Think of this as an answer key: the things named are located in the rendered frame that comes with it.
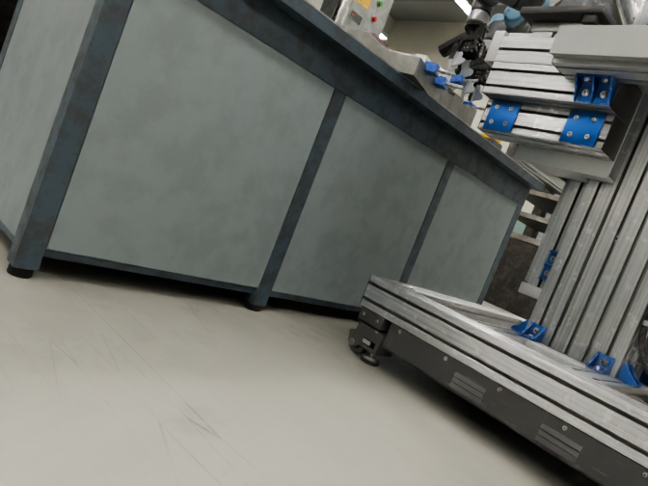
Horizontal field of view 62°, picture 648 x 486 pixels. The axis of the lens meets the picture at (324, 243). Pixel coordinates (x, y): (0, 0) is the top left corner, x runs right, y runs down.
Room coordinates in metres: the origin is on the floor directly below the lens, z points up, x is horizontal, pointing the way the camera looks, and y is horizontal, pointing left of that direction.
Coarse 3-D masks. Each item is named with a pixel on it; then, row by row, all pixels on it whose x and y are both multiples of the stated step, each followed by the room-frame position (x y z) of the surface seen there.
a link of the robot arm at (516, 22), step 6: (552, 0) 1.98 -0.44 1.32; (558, 0) 1.99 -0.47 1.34; (504, 12) 2.01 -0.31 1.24; (510, 12) 2.00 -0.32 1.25; (516, 12) 1.99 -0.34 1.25; (504, 18) 2.02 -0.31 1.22; (510, 18) 2.00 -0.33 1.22; (516, 18) 1.99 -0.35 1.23; (522, 18) 1.99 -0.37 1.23; (510, 24) 2.02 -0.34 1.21; (516, 24) 2.01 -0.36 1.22; (522, 24) 2.02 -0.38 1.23; (510, 30) 2.06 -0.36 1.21; (516, 30) 2.05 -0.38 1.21; (522, 30) 2.06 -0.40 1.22
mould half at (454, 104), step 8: (440, 96) 1.87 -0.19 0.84; (448, 96) 1.91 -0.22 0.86; (456, 96) 1.94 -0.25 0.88; (448, 104) 1.92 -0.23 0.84; (456, 104) 1.95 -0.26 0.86; (456, 112) 1.96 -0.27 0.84; (464, 112) 1.99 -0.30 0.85; (472, 112) 2.03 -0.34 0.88; (464, 120) 2.01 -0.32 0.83; (472, 120) 2.05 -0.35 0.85
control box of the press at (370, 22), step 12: (324, 0) 2.70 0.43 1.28; (336, 0) 2.64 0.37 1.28; (360, 0) 2.66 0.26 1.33; (372, 0) 2.72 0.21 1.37; (384, 0) 2.77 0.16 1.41; (324, 12) 2.68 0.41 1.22; (348, 12) 2.63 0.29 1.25; (360, 12) 2.68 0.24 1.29; (372, 12) 2.74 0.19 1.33; (384, 12) 2.79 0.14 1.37; (348, 24) 2.65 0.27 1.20; (360, 24) 2.70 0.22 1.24; (372, 24) 2.76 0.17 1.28; (384, 24) 2.81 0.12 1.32
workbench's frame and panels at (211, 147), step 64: (64, 0) 1.22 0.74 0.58; (128, 0) 1.08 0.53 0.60; (192, 0) 1.17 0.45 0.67; (256, 0) 1.28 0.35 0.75; (0, 64) 1.46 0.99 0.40; (64, 64) 1.13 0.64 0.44; (128, 64) 1.11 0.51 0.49; (192, 64) 1.21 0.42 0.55; (256, 64) 1.32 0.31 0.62; (320, 64) 1.45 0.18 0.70; (384, 64) 1.55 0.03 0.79; (0, 128) 1.33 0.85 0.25; (64, 128) 1.06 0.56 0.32; (128, 128) 1.15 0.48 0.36; (192, 128) 1.25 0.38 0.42; (256, 128) 1.37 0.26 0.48; (320, 128) 1.52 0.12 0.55; (384, 128) 1.70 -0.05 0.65; (448, 128) 1.91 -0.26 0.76; (0, 192) 1.22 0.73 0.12; (64, 192) 1.09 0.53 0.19; (128, 192) 1.18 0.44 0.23; (192, 192) 1.29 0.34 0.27; (256, 192) 1.42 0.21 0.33; (320, 192) 1.58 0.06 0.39; (384, 192) 1.78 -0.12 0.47; (448, 192) 2.04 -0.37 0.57; (512, 192) 2.37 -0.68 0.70; (64, 256) 1.12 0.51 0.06; (128, 256) 1.22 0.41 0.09; (192, 256) 1.34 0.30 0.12; (256, 256) 1.48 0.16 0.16; (320, 256) 1.66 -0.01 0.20; (384, 256) 1.88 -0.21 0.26; (448, 256) 2.17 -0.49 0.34
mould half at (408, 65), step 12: (360, 36) 1.68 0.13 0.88; (372, 36) 1.66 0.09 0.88; (372, 48) 1.65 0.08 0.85; (384, 48) 1.63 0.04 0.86; (396, 60) 1.61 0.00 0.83; (408, 60) 1.60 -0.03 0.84; (420, 60) 1.59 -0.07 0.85; (408, 72) 1.59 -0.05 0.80; (420, 72) 1.62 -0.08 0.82; (420, 84) 1.65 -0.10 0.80; (432, 84) 1.72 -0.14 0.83; (432, 96) 1.76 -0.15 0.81
